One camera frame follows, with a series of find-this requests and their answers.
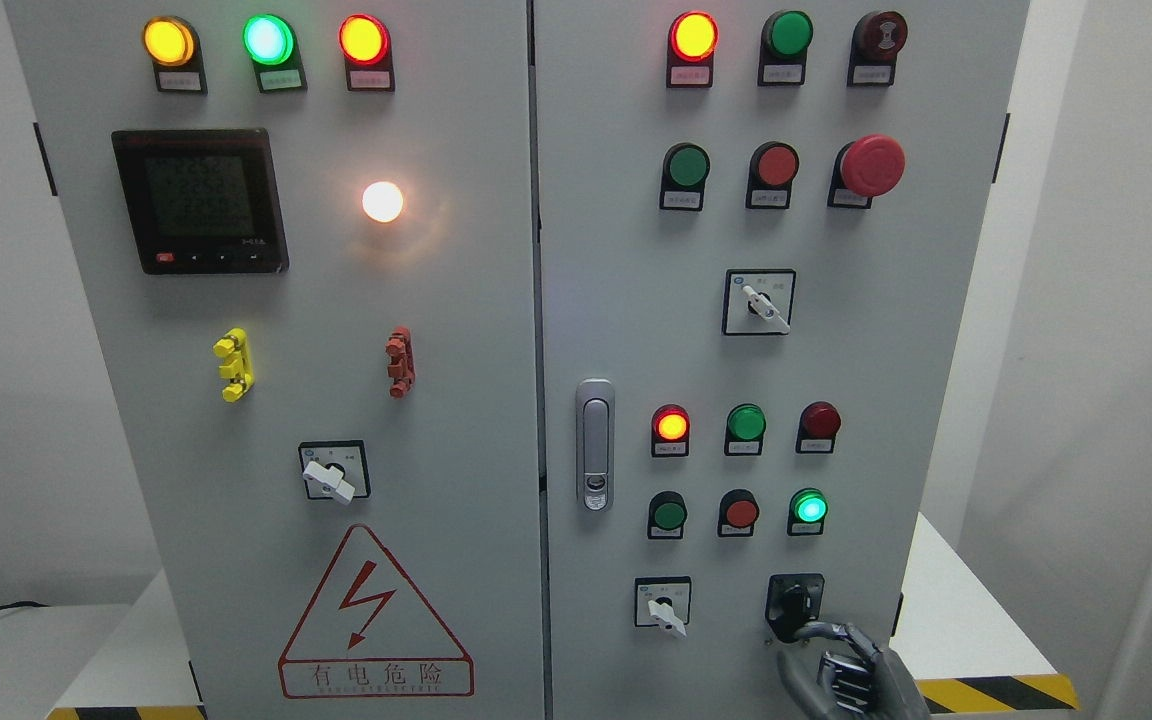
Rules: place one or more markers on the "silver door latch handle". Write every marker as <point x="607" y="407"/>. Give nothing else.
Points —
<point x="594" y="454"/>

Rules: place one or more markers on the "grey right cabinet door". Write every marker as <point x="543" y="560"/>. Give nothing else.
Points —
<point x="635" y="294"/>

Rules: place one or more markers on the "green unlit lamp top right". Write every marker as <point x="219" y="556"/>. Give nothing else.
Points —
<point x="786" y="38"/>

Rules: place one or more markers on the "red lit lamp top right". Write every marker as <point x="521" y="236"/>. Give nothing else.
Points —
<point x="692" y="42"/>

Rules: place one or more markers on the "red lamp middle left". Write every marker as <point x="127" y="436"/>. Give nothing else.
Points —
<point x="670" y="431"/>

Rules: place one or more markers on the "red emergency stop mushroom button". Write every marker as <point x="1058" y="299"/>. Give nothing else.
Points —
<point x="864" y="169"/>

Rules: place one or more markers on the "white selector switch left door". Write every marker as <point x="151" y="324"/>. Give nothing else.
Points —
<point x="335" y="470"/>

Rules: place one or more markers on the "green push button lower left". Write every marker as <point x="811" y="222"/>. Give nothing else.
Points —
<point x="667" y="515"/>

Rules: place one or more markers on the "dark red buzzer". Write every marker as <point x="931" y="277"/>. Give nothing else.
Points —
<point x="877" y="41"/>

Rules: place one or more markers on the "red electric hazard warning sticker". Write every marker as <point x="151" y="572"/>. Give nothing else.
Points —
<point x="369" y="632"/>

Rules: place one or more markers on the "green push button upper row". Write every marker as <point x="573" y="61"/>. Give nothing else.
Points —
<point x="685" y="169"/>

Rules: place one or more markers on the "red indicator lamp top left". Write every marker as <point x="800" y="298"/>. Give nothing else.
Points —
<point x="367" y="54"/>

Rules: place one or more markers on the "green push button lower right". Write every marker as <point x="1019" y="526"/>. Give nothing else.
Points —
<point x="806" y="513"/>

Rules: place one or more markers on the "red push button lower centre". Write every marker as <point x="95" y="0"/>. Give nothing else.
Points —
<point x="737" y="515"/>

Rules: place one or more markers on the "white selector switch lower right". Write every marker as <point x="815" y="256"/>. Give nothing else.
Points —
<point x="663" y="603"/>

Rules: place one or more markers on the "yellow indicator lamp top left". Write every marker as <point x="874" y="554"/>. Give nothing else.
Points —
<point x="176" y="56"/>

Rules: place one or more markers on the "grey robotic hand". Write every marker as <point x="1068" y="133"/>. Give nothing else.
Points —
<point x="871" y="682"/>

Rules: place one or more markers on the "red terminal connector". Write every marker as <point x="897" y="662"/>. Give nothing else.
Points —
<point x="400" y="367"/>

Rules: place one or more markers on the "white glowing indicator lamp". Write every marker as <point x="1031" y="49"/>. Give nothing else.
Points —
<point x="382" y="201"/>

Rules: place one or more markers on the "grey left cabinet door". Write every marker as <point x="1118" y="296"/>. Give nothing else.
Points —
<point x="453" y="465"/>

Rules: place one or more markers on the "yellow terminal connector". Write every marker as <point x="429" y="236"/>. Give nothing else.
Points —
<point x="235" y="367"/>

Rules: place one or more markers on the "grey cabinet door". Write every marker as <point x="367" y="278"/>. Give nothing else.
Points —
<point x="453" y="465"/>
<point x="635" y="294"/>

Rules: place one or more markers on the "red push button upper row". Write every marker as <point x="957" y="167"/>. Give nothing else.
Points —
<point x="772" y="169"/>

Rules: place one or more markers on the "red lamp middle right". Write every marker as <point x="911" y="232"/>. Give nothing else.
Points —
<point x="818" y="429"/>

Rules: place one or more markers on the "green lamp middle centre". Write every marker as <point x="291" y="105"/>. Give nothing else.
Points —
<point x="745" y="431"/>

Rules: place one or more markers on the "green indicator lamp top left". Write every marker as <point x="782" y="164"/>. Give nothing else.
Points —
<point x="275" y="54"/>

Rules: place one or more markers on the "black digital power meter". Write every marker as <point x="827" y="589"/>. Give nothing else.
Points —
<point x="202" y="201"/>

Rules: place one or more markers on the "white selector switch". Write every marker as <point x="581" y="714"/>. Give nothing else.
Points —
<point x="758" y="301"/>
<point x="663" y="603"/>

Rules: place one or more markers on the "black rotary knob switch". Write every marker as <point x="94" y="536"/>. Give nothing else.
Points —
<point x="792" y="601"/>

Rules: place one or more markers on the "white selector switch upper right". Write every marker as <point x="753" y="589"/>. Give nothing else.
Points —
<point x="758" y="301"/>

